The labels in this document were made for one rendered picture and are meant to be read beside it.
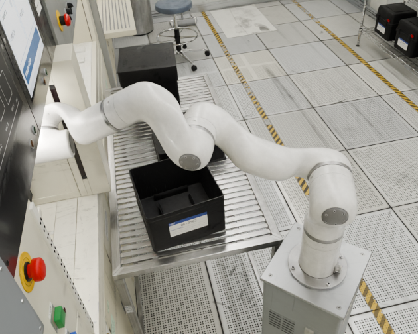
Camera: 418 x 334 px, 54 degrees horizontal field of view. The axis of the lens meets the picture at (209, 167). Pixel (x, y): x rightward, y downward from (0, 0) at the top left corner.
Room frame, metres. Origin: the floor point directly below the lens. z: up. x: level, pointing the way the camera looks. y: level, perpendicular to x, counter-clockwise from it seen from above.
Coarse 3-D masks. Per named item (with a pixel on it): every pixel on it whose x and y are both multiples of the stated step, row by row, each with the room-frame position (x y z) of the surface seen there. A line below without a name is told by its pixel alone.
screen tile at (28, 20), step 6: (18, 0) 0.97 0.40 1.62; (24, 0) 1.02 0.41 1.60; (18, 6) 0.95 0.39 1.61; (18, 12) 0.93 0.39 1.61; (30, 12) 1.04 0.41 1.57; (24, 18) 0.96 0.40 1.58; (30, 18) 1.02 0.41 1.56; (24, 24) 0.95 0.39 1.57; (30, 24) 1.00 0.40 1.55; (30, 30) 0.98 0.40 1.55
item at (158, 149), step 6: (156, 138) 1.44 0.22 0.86; (156, 144) 1.40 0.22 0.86; (156, 150) 1.47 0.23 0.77; (162, 150) 1.35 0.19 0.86; (216, 150) 1.37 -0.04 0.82; (162, 156) 1.33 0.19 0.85; (168, 156) 1.33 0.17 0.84; (216, 156) 1.37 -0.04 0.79; (222, 156) 1.38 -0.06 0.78; (210, 162) 1.36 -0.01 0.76
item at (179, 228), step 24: (144, 168) 1.18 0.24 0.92; (168, 168) 1.20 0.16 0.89; (144, 192) 1.17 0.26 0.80; (168, 192) 1.17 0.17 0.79; (192, 192) 1.18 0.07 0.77; (216, 192) 1.05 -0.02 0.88; (144, 216) 0.93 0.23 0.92; (168, 216) 0.92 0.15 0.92; (192, 216) 0.95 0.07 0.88; (216, 216) 0.97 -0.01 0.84; (168, 240) 0.92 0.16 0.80
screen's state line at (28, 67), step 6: (36, 30) 1.04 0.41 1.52; (36, 36) 1.02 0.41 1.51; (36, 42) 1.00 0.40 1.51; (30, 48) 0.92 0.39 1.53; (36, 48) 0.98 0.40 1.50; (30, 54) 0.90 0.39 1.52; (30, 60) 0.88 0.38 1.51; (24, 66) 0.82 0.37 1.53; (30, 66) 0.87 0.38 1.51; (24, 72) 0.81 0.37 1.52; (30, 72) 0.85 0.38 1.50
